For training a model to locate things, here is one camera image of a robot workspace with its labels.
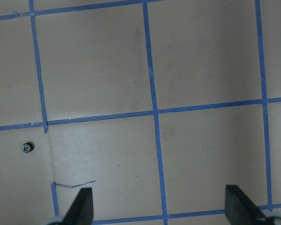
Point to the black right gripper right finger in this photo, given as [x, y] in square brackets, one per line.
[240, 210]

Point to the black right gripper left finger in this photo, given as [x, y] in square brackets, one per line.
[81, 211]

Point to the small black bearing gear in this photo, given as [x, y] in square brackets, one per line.
[28, 147]

